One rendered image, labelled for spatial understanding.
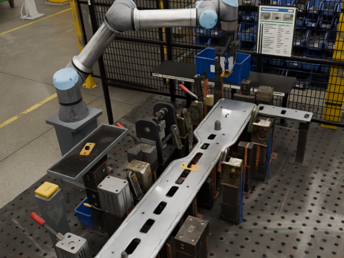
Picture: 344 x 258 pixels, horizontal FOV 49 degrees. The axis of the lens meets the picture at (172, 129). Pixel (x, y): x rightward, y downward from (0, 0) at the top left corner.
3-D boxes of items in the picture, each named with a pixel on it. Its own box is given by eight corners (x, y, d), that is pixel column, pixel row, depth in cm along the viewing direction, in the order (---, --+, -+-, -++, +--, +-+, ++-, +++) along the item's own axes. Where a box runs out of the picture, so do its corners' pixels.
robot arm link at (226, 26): (234, 23, 173) (217, 21, 176) (234, 33, 175) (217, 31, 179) (239, 18, 178) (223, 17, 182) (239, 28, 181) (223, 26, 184)
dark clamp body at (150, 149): (159, 220, 183) (152, 156, 163) (136, 213, 189) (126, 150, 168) (169, 206, 191) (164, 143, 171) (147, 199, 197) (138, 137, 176)
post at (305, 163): (308, 167, 210) (315, 122, 194) (287, 163, 214) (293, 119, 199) (310, 160, 214) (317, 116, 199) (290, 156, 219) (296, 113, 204)
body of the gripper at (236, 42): (239, 50, 188) (240, 26, 182) (233, 57, 181) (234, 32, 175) (224, 49, 191) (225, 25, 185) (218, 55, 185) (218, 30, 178)
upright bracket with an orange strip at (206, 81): (207, 148, 231) (206, 72, 205) (205, 148, 232) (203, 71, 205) (209, 145, 233) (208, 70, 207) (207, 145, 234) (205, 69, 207)
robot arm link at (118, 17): (100, 10, 160) (218, 6, 156) (106, 3, 169) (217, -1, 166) (104, 37, 166) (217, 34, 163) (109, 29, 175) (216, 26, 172)
